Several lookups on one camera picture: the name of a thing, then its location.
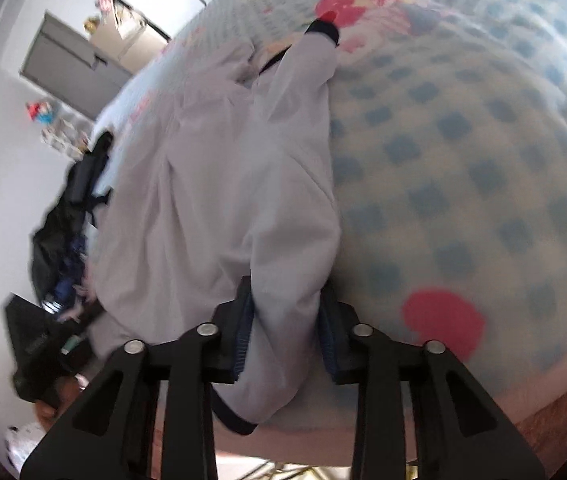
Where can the beige cabinet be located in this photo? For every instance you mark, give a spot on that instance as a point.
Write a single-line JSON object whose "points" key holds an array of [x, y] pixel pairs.
{"points": [[123, 35]]}

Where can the white shirt with dark trim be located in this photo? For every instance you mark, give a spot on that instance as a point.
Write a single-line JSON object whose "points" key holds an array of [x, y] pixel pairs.
{"points": [[213, 185]]}

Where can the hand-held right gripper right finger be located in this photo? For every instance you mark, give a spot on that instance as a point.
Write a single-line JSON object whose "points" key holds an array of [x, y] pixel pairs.
{"points": [[328, 340]]}

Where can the grey door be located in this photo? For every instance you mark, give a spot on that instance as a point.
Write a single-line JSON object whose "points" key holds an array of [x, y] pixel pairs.
{"points": [[63, 60]]}

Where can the checkered printed blanket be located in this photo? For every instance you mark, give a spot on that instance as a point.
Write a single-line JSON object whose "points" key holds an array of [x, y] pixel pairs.
{"points": [[463, 160]]}

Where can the person's bare leg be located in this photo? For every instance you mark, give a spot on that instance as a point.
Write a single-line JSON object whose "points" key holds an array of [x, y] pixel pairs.
{"points": [[563, 420]]}

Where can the pile of dark clothes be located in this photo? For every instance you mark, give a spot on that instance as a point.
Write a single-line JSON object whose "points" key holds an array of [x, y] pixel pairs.
{"points": [[58, 240]]}

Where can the person's left hand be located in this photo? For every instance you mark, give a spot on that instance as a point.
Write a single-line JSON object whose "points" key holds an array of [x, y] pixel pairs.
{"points": [[58, 400]]}

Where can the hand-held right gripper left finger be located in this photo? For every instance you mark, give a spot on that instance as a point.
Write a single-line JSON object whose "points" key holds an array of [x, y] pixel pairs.
{"points": [[244, 330]]}

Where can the red and blue toy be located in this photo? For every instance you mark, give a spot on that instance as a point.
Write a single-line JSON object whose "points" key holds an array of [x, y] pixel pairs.
{"points": [[39, 111]]}

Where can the shelf of small figures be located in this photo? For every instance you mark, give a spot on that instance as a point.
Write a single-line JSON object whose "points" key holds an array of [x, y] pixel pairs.
{"points": [[63, 137]]}

